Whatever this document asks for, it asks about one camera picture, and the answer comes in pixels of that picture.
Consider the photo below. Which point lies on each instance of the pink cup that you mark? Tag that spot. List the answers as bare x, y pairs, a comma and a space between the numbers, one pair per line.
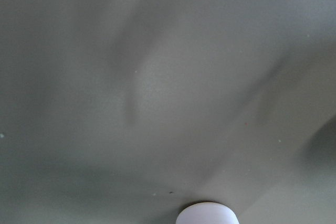
207, 213

